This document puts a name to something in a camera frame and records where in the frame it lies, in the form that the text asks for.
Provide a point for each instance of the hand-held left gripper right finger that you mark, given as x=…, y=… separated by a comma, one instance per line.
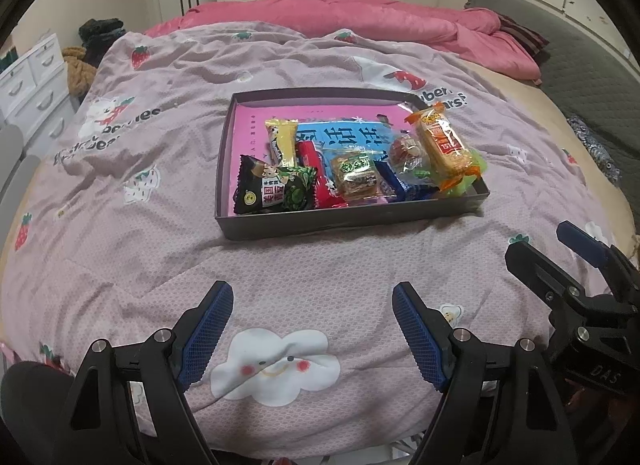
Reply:
x=417, y=335

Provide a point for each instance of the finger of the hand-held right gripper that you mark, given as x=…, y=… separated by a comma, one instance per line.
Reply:
x=582, y=245
x=537, y=270

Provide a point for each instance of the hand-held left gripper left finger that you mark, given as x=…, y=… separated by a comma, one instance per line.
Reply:
x=207, y=335

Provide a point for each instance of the long green snack packet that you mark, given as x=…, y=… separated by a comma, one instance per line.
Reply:
x=477, y=165

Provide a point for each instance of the grey shallow box tray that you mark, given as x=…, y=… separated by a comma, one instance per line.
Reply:
x=350, y=222

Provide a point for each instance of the shiny blue snack packet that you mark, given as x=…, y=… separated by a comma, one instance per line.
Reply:
x=400, y=187

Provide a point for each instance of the black packet yellow face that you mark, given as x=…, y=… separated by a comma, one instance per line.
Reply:
x=250, y=190

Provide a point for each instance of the orange rice cracker packet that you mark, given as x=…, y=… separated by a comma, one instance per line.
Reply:
x=442, y=145

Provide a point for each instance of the green and black snack packet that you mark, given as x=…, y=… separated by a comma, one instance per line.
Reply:
x=295, y=187

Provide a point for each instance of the brown cracker packet green label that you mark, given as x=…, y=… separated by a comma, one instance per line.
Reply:
x=355, y=175

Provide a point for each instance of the clear packet red round snack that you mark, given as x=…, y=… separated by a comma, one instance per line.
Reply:
x=407, y=150

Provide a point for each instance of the yellow snack packet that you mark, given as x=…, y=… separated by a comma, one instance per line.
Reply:
x=282, y=142

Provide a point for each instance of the blue patterned cloth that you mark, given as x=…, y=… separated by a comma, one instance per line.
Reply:
x=595, y=150

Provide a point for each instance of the strawberry printed blanket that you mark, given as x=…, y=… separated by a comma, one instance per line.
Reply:
x=150, y=255

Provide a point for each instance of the grey quilted headboard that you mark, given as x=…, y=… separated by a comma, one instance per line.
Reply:
x=575, y=75

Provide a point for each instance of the dark striped pillow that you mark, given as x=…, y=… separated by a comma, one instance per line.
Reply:
x=525, y=37

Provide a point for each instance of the pink and blue book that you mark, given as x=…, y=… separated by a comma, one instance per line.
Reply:
x=260, y=115

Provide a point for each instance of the brown plush blanket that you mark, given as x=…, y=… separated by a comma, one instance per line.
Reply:
x=80, y=75

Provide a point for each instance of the pink quilt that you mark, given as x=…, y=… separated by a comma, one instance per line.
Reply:
x=375, y=20

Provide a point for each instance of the white drawer cabinet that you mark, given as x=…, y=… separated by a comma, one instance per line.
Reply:
x=30, y=80

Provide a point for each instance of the dark clothes pile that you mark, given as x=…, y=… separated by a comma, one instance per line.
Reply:
x=100, y=30

